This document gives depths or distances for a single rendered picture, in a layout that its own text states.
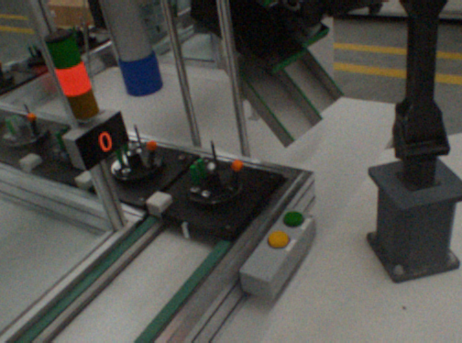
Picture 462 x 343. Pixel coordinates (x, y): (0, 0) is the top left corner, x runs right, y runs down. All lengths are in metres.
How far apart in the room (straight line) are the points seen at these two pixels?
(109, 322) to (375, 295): 0.53
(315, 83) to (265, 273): 0.67
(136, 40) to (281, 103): 0.82
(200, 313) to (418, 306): 0.43
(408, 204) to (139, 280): 0.57
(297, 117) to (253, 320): 0.56
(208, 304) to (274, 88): 0.64
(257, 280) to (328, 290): 0.17
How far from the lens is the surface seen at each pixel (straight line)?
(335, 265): 1.07
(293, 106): 1.29
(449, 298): 1.03
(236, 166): 1.02
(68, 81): 0.90
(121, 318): 0.98
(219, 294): 0.90
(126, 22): 1.89
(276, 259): 0.94
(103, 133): 0.95
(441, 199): 0.93
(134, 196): 1.18
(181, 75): 1.28
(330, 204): 1.22
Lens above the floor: 1.63
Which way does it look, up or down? 34 degrees down
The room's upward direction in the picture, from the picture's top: 10 degrees counter-clockwise
